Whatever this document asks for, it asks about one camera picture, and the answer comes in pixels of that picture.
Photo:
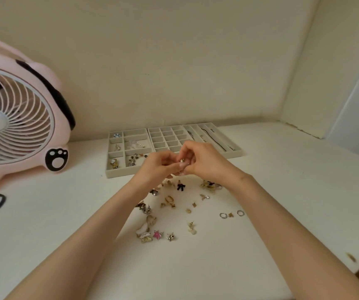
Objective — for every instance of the pile of mixed jewelry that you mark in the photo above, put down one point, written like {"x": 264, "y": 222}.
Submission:
{"x": 170, "y": 201}

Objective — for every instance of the person's right forearm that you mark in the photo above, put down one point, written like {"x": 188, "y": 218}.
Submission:
{"x": 298, "y": 240}

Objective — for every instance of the grey earring grid tray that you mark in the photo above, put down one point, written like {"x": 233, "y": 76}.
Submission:
{"x": 167, "y": 137}

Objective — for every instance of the white table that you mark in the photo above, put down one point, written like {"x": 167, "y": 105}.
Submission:
{"x": 307, "y": 190}

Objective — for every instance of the grey necklace tray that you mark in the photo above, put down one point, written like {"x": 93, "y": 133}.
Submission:
{"x": 232, "y": 154}

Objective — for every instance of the white heart brooch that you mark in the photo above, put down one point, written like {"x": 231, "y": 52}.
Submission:
{"x": 142, "y": 229}

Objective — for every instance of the pink black bow earring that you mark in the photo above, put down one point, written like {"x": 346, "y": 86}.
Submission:
{"x": 181, "y": 186}

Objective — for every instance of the white door panel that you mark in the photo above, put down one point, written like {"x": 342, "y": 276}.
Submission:
{"x": 357, "y": 128}

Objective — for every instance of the pink animal-shaped desk fan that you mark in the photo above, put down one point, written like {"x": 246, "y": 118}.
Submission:
{"x": 16, "y": 121}

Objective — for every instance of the person's right hand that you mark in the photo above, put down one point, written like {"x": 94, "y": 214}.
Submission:
{"x": 213, "y": 165}

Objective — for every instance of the person's left forearm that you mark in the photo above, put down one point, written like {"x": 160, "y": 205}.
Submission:
{"x": 79, "y": 246}

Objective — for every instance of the grey bracelet tray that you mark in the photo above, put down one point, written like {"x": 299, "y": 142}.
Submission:
{"x": 113, "y": 173}

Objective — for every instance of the rhinestone bow brooch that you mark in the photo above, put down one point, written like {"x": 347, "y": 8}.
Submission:
{"x": 145, "y": 235}

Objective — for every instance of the person's left hand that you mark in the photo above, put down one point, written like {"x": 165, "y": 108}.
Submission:
{"x": 157, "y": 171}

